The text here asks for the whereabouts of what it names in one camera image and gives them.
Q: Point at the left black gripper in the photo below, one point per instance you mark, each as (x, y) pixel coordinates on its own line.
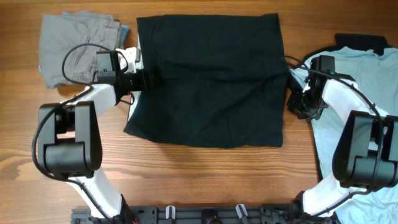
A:
(145, 80)

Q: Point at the folded grey trousers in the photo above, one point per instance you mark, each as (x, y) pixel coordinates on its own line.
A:
(69, 42)

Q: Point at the black garment under pile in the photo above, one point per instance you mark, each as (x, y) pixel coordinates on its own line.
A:
(362, 42)

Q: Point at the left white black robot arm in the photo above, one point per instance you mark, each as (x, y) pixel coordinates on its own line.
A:
(67, 147)

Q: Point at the folded light blue garment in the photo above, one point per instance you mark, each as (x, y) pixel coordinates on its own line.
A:
(124, 29)

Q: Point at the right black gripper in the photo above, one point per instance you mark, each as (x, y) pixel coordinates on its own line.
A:
(294, 104)

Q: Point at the black shorts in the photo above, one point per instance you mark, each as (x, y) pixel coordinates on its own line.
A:
(222, 81)

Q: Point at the light blue t-shirt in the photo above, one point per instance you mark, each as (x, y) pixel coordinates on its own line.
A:
(376, 76)

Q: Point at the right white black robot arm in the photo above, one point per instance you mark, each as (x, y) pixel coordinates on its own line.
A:
(365, 159)

